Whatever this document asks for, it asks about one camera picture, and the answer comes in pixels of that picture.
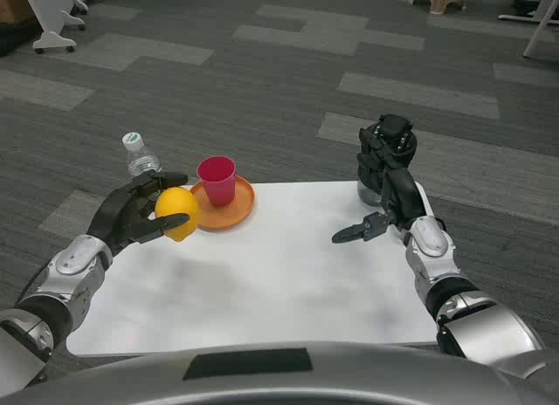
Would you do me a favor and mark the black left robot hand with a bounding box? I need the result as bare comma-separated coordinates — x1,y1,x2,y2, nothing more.
87,170,190,257

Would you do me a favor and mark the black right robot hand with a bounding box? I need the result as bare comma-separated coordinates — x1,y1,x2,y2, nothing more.
331,113,429,244

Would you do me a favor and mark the yellow lemon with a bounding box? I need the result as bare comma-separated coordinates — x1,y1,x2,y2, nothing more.
154,187,201,243

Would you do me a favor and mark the clear glass jar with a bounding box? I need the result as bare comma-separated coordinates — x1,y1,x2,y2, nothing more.
356,177,383,206

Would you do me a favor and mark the clear plastic water bottle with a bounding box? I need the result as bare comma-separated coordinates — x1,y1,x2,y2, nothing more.
121,132,162,179

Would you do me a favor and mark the pink plastic cup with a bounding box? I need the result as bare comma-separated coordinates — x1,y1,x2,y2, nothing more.
197,156,238,207

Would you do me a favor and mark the orange plate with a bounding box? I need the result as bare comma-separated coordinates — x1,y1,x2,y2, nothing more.
189,175,256,233

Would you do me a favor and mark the white wheeled stand base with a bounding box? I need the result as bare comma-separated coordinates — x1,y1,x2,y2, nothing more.
25,0,130,55

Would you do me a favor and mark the silver robot chest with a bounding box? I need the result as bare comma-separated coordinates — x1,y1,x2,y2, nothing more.
0,341,559,405

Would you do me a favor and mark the white desk leg frame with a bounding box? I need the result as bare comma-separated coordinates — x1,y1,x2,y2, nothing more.
497,0,559,58

